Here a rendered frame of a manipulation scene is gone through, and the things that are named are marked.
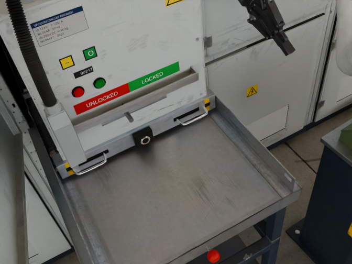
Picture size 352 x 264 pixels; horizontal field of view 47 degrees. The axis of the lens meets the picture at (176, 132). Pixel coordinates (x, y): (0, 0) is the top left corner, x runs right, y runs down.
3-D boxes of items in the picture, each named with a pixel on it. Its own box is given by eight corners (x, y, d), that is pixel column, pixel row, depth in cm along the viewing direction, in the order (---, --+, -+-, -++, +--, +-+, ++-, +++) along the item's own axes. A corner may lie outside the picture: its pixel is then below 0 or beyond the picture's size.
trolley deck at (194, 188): (299, 198, 116) (301, 187, 112) (101, 311, 100) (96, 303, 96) (185, 74, 158) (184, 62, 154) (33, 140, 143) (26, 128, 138)
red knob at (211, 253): (221, 260, 105) (221, 254, 103) (211, 266, 104) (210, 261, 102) (212, 246, 108) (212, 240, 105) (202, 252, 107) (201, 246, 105)
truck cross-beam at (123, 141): (215, 107, 134) (215, 94, 130) (62, 179, 120) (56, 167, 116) (207, 99, 137) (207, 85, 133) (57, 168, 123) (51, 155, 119)
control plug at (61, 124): (88, 161, 106) (68, 114, 93) (70, 168, 105) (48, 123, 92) (78, 142, 111) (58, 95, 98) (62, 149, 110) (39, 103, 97)
